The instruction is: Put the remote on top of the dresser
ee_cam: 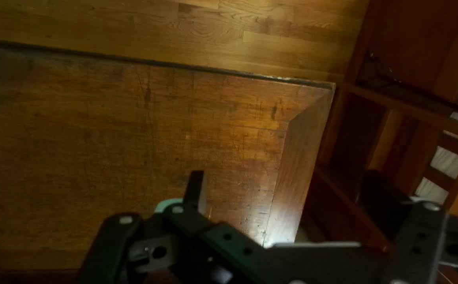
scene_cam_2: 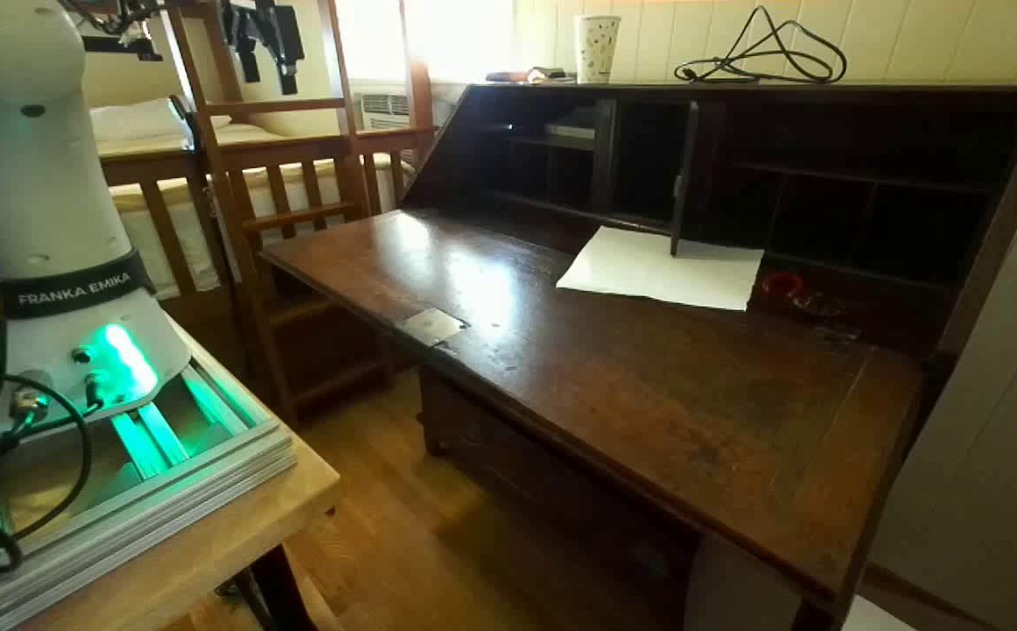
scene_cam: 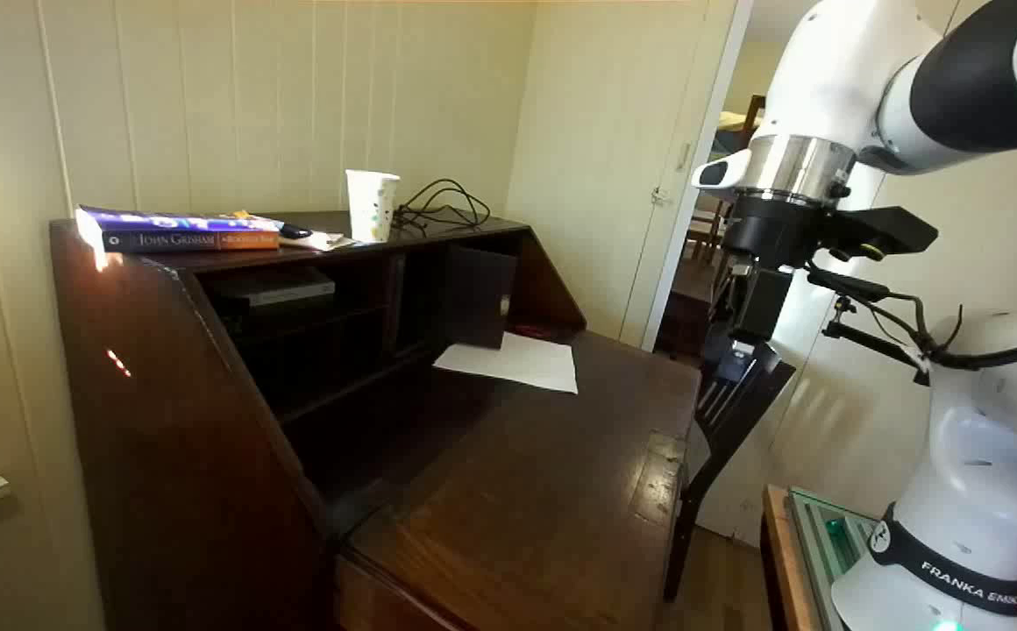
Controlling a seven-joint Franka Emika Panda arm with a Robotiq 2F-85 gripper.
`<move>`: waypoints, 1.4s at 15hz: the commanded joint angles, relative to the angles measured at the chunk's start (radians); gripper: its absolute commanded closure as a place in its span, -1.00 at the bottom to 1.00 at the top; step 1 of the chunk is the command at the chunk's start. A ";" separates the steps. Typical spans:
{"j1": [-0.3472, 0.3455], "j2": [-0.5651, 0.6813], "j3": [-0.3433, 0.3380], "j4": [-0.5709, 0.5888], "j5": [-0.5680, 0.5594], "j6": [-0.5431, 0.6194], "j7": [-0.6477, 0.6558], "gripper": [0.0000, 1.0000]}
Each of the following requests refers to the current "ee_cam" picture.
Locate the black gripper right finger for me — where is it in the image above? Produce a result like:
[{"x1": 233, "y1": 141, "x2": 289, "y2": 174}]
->
[{"x1": 395, "y1": 201, "x2": 451, "y2": 284}]

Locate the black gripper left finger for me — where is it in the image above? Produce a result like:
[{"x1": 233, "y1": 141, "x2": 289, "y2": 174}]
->
[{"x1": 165, "y1": 169, "x2": 274, "y2": 284}]

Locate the dark wooden slatted chair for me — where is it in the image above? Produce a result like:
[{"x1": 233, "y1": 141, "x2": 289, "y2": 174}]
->
[{"x1": 302, "y1": 49, "x2": 458, "y2": 254}]

